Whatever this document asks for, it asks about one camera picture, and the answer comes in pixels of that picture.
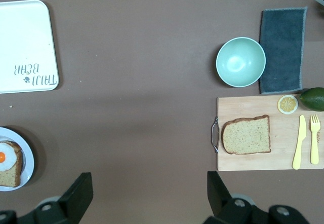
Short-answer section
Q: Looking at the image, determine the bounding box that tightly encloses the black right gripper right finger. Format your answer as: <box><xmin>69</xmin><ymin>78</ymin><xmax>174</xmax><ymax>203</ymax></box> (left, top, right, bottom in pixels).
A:
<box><xmin>204</xmin><ymin>170</ymin><xmax>311</xmax><ymax>224</ymax></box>

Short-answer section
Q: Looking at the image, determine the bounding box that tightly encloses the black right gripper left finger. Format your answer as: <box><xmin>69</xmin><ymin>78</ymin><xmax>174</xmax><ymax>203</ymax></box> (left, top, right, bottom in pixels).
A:
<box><xmin>0</xmin><ymin>172</ymin><xmax>94</xmax><ymax>224</ymax></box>

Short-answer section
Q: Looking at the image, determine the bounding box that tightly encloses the pale blue round plate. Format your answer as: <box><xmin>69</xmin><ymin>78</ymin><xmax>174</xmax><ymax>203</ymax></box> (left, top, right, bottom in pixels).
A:
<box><xmin>0</xmin><ymin>127</ymin><xmax>35</xmax><ymax>192</ymax></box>

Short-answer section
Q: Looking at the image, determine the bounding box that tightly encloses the plain brown bread slice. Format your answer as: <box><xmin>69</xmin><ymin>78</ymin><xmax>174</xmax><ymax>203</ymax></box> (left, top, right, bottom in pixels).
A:
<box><xmin>221</xmin><ymin>115</ymin><xmax>272</xmax><ymax>155</ymax></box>

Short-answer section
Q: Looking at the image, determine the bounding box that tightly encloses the fried egg toy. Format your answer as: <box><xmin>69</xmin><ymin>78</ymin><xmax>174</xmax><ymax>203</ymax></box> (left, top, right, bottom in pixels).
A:
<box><xmin>0</xmin><ymin>142</ymin><xmax>17</xmax><ymax>172</ymax></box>

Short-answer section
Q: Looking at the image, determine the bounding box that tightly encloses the wooden cutting board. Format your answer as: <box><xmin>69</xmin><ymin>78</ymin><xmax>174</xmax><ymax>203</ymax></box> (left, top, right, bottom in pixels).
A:
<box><xmin>211</xmin><ymin>94</ymin><xmax>324</xmax><ymax>172</ymax></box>

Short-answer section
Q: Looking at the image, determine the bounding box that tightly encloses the yellow plastic knife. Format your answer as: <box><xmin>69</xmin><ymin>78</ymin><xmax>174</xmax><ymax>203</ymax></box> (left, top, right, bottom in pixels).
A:
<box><xmin>292</xmin><ymin>115</ymin><xmax>307</xmax><ymax>170</ymax></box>

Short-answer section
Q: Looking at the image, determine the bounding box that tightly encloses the yellow plastic fork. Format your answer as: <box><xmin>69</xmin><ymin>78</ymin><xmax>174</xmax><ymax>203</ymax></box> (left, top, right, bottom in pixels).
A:
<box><xmin>309</xmin><ymin>114</ymin><xmax>321</xmax><ymax>165</ymax></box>

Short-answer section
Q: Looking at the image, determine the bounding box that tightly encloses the lemon slice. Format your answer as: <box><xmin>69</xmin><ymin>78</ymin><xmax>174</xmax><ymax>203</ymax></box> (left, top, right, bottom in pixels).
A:
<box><xmin>277</xmin><ymin>94</ymin><xmax>299</xmax><ymax>114</ymax></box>

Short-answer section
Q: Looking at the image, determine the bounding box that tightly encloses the mint green bowl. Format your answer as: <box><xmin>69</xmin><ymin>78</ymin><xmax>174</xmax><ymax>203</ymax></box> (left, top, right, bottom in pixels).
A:
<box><xmin>216</xmin><ymin>36</ymin><xmax>266</xmax><ymax>88</ymax></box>

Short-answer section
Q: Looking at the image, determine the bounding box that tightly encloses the green avocado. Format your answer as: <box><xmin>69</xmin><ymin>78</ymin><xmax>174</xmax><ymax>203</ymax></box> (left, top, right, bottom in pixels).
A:
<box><xmin>300</xmin><ymin>87</ymin><xmax>324</xmax><ymax>112</ymax></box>

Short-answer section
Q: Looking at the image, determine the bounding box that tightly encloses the dark grey cloth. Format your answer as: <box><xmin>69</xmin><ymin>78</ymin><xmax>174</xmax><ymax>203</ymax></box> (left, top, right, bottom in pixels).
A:
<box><xmin>259</xmin><ymin>6</ymin><xmax>308</xmax><ymax>95</ymax></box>

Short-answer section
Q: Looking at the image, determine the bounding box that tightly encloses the white bear print tray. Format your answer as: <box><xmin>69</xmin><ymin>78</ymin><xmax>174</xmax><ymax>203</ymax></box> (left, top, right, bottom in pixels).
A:
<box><xmin>0</xmin><ymin>0</ymin><xmax>59</xmax><ymax>94</ymax></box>

